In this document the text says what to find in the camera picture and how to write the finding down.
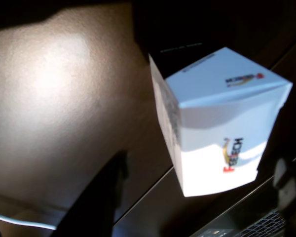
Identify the white and black servo box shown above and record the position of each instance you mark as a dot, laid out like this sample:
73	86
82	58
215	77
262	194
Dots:
219	128

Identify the laptop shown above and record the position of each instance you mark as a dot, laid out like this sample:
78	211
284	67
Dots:
256	227

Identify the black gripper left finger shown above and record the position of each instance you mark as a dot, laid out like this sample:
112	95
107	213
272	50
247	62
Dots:
96	202

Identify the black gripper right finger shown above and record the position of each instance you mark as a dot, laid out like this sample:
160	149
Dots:
289	187

